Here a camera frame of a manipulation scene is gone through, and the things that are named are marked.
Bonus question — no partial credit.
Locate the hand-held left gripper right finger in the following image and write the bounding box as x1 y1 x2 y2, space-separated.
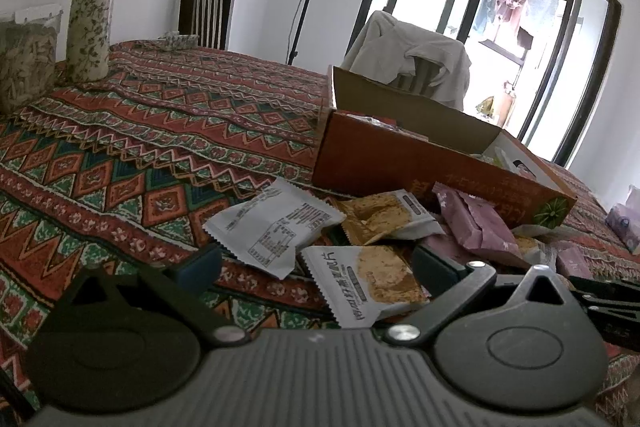
384 244 582 349

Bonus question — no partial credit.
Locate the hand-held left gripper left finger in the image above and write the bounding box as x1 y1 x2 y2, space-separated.
60 243 251 349

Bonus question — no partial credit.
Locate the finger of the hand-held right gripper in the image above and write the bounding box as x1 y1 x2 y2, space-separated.
575 293 640 317
567 276 640 302

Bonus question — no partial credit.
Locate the pile of snack packets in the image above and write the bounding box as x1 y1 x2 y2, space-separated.
202 177 596 329

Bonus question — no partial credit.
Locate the white oat crisp packet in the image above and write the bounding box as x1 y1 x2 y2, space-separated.
300 244 432 329

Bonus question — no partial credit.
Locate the orange cardboard box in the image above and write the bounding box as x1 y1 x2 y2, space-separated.
311 64 579 233

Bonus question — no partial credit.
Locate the purple tissue pack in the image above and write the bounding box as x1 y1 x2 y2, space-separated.
604 184 640 254

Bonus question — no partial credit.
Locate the jacket-covered chair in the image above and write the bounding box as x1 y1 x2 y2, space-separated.
395 57 437 98

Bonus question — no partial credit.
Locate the beige draped jacket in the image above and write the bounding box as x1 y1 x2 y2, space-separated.
341 10 472 112

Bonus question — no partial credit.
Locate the dark wooden chair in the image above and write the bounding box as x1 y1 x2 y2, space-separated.
177 0 239 50

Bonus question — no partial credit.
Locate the clear glass jar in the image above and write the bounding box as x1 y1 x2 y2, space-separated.
0 6 64 116

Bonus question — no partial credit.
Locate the floral ceramic vase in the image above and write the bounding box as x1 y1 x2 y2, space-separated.
66 0 117 83

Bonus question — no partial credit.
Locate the black sliding door frame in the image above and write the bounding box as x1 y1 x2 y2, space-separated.
350 0 624 168

